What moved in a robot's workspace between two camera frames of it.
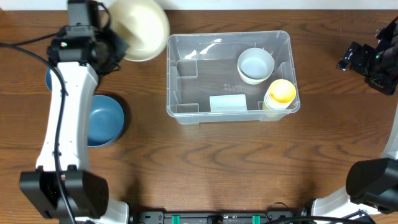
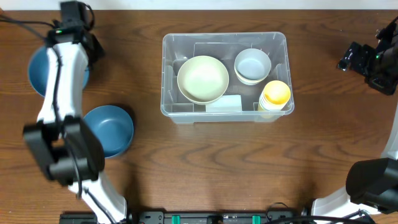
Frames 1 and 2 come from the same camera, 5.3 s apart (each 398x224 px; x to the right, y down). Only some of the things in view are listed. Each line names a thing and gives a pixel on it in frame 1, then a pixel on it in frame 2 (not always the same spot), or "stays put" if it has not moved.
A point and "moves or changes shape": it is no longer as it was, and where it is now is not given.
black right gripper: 354,56 stays put
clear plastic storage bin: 231,76 stays put
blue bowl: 48,79 moves or changes shape
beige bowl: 144,25 → 202,79
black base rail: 162,217 stays put
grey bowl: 255,63 moves or changes shape
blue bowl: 106,122 moves or changes shape
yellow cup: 282,91 moves or changes shape
